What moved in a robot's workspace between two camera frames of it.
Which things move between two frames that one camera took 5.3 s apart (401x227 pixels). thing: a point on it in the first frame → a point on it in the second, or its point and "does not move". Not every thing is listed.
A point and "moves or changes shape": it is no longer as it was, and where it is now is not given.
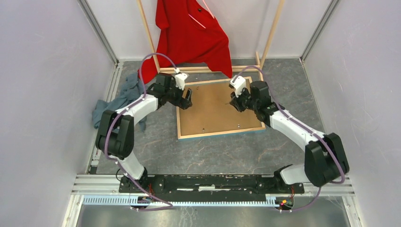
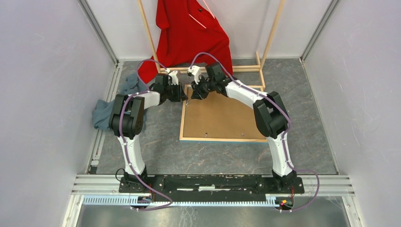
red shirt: x=189 y=33 does not move
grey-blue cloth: x=132 y=90 does not move
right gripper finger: x=234 y=103 → x=196 y=94
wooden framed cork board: x=212 y=115 moves or changes shape
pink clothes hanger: x=209 y=11 does not move
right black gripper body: x=245 y=100 → x=204 y=87
